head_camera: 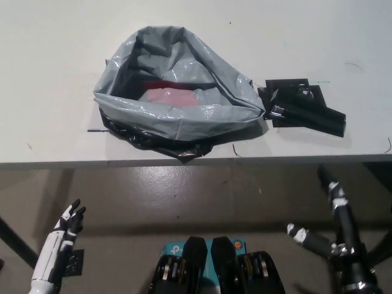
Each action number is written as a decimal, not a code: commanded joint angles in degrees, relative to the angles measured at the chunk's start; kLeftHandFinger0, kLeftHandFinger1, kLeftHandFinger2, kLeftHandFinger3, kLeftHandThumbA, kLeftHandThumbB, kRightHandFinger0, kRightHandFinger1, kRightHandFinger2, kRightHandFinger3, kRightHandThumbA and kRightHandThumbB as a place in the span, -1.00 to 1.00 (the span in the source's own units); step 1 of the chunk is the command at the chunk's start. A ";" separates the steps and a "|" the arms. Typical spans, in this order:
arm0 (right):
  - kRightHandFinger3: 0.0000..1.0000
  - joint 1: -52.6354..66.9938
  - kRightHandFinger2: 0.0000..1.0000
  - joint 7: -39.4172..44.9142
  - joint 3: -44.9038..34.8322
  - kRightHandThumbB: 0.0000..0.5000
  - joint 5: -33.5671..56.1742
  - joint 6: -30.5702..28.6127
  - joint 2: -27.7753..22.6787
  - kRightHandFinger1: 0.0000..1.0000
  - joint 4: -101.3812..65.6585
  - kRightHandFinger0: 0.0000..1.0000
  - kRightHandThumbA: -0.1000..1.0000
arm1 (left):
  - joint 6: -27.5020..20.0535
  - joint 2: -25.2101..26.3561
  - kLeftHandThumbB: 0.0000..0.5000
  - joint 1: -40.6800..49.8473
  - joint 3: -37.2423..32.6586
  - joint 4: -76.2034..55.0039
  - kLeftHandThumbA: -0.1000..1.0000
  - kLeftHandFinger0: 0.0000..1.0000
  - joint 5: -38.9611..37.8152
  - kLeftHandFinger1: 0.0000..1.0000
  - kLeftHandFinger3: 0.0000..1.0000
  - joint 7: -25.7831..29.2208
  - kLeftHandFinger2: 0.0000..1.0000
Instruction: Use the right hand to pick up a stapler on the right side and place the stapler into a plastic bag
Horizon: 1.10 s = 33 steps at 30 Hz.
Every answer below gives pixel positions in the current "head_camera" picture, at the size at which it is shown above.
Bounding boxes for thin grey board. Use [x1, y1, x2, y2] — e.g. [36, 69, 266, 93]
[86, 91, 108, 133]

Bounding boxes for black table leg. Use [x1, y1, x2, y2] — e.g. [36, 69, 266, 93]
[0, 214, 35, 271]

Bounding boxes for grey and black plastic bag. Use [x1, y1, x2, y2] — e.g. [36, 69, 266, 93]
[92, 25, 266, 164]

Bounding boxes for black and white right hand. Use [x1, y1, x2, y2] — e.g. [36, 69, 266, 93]
[287, 165, 374, 277]

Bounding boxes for black and teal robot torso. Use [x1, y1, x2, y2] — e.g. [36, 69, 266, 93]
[148, 235, 288, 294]

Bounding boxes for black floor marker tag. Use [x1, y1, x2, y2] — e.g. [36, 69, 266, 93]
[65, 249, 85, 277]

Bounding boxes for red item inside bag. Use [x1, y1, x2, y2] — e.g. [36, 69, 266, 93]
[141, 80, 200, 108]

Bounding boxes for white and black left hand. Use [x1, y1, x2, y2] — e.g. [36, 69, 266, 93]
[31, 198, 87, 282]

